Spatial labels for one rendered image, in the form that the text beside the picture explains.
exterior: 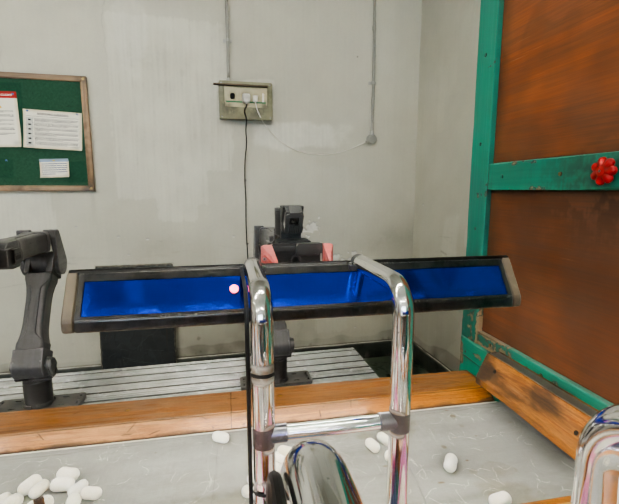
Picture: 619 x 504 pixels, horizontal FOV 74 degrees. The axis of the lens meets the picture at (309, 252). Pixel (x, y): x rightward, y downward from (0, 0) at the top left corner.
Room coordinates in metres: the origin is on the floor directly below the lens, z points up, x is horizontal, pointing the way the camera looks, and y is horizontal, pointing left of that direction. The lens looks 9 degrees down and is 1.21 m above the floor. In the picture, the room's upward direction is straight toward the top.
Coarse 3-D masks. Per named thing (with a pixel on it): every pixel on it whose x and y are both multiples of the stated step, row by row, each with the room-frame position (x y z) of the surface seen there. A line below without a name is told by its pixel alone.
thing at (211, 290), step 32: (480, 256) 0.61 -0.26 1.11; (96, 288) 0.50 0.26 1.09; (128, 288) 0.50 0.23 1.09; (160, 288) 0.51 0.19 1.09; (192, 288) 0.52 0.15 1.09; (224, 288) 0.52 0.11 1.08; (288, 288) 0.54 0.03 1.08; (320, 288) 0.54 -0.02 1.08; (352, 288) 0.55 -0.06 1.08; (384, 288) 0.56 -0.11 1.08; (416, 288) 0.57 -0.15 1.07; (448, 288) 0.57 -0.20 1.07; (480, 288) 0.58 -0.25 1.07; (512, 288) 0.59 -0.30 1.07; (64, 320) 0.47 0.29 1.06; (96, 320) 0.47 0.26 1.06; (128, 320) 0.48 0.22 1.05; (160, 320) 0.49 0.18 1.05; (192, 320) 0.50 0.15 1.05; (224, 320) 0.50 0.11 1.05; (288, 320) 0.52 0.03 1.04
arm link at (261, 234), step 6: (258, 228) 1.17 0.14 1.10; (264, 228) 1.14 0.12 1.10; (270, 228) 1.12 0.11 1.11; (258, 234) 1.20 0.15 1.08; (264, 234) 1.10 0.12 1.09; (270, 234) 0.98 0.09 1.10; (258, 240) 1.21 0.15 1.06; (264, 240) 1.10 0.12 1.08; (270, 240) 0.94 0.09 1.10; (258, 252) 1.17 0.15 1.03; (258, 258) 1.17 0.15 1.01
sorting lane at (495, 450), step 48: (240, 432) 0.74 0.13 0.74; (384, 432) 0.74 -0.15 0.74; (432, 432) 0.74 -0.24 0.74; (480, 432) 0.74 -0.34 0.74; (528, 432) 0.74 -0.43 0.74; (0, 480) 0.61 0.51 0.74; (96, 480) 0.61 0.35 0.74; (144, 480) 0.61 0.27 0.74; (192, 480) 0.61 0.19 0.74; (240, 480) 0.61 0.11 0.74; (384, 480) 0.61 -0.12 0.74; (432, 480) 0.61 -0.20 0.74; (480, 480) 0.61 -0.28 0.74; (528, 480) 0.61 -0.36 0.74
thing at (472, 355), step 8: (464, 336) 1.01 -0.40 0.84; (464, 344) 1.00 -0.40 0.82; (472, 344) 0.96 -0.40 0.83; (464, 352) 1.00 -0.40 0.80; (472, 352) 0.96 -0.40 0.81; (480, 352) 0.93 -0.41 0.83; (488, 352) 0.90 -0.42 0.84; (464, 360) 1.00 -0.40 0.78; (472, 360) 0.96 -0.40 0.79; (480, 360) 0.93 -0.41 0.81; (464, 368) 0.99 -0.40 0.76; (472, 368) 0.96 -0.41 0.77; (496, 400) 0.86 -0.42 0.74; (528, 424) 0.77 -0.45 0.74; (536, 432) 0.74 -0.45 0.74; (568, 456) 0.67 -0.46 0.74
